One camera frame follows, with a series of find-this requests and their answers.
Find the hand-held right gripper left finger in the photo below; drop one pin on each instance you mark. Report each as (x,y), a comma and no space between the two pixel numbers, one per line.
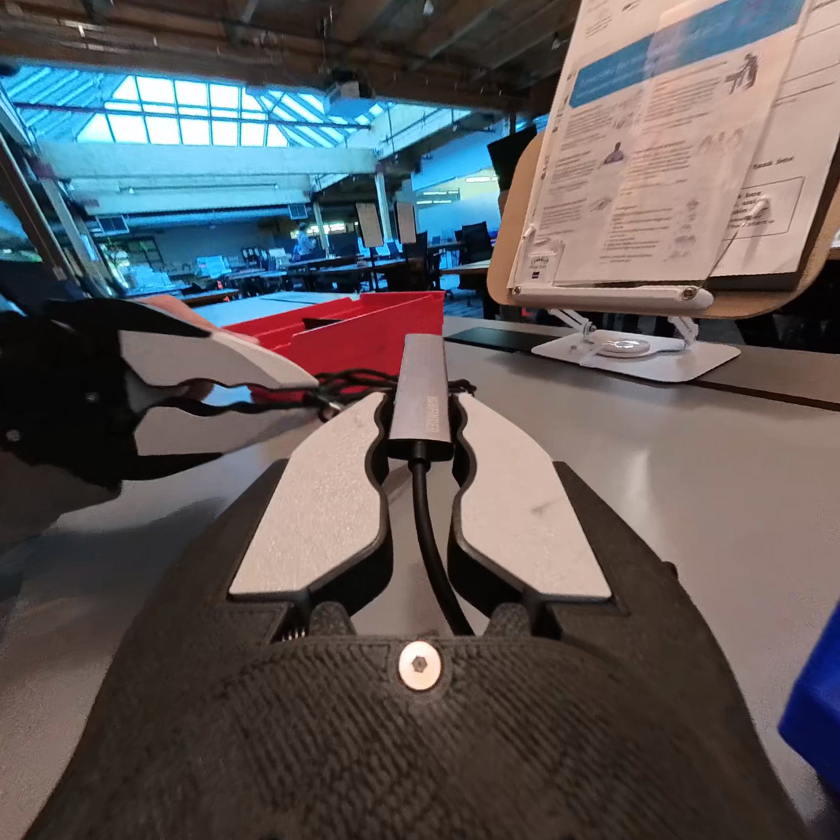
(321,499)

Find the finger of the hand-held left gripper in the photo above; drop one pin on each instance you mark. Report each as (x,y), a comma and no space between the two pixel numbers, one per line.
(210,433)
(210,361)

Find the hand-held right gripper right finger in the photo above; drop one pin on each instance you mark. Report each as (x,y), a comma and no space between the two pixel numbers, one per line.
(525,512)

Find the red plastic bin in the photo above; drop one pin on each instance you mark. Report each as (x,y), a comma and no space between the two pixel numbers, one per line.
(367,334)

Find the grey desk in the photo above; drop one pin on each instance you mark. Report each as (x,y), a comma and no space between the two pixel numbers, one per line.
(656,446)

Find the grey table with wooden edge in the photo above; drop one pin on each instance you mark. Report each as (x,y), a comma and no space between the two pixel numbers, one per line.
(262,308)

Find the standing sign board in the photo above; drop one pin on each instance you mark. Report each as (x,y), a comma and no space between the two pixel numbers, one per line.
(405,222)
(368,224)

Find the wooden book stand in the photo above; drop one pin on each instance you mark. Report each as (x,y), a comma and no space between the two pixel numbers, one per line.
(508,262)

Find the glass skylight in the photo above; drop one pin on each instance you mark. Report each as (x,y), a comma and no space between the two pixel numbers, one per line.
(184,111)

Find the black office chair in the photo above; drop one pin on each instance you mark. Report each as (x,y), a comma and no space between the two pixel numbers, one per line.
(476,239)

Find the ceiling mounted projector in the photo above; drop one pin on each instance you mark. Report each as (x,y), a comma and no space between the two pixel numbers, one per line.
(344,92)

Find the dark grey backing board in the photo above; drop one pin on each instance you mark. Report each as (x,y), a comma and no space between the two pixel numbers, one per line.
(761,282)

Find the black monitor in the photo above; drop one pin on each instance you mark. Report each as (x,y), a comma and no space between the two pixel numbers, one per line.
(508,157)

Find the blue plastic bin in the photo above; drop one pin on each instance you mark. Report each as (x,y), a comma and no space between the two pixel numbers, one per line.
(820,709)

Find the white instruction sheet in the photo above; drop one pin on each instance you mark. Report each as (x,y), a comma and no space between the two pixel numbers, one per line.
(768,210)

